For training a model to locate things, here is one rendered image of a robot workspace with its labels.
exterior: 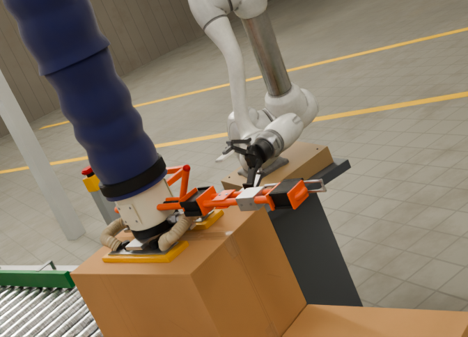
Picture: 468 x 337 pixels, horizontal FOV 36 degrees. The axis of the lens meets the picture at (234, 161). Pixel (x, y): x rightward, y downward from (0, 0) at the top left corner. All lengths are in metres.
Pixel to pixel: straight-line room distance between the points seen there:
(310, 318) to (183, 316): 0.44
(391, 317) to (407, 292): 1.14
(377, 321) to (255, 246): 0.44
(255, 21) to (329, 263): 1.10
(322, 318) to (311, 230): 0.74
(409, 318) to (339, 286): 1.00
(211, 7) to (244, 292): 1.02
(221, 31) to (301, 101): 0.53
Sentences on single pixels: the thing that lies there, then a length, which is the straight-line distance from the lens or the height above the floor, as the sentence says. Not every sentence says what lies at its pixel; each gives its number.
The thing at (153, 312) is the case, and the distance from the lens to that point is 2.34.
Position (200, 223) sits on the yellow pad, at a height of 0.96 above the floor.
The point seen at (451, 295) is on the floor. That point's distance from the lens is 3.30.
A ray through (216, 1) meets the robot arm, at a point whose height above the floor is 1.56.
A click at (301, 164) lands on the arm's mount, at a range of 2.92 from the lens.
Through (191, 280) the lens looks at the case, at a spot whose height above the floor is 0.92.
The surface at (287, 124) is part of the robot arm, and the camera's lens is 2.47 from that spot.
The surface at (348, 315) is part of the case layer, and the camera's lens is 2.36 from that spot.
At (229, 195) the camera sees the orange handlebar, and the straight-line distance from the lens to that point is 2.11.
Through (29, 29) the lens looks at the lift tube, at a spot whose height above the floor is 1.74.
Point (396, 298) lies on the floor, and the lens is 3.40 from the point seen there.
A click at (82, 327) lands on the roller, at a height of 0.53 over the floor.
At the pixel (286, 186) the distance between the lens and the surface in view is 1.96.
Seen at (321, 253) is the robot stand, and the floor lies 0.40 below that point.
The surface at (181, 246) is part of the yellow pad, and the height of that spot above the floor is 0.96.
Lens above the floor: 1.78
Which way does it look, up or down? 17 degrees down
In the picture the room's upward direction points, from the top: 24 degrees counter-clockwise
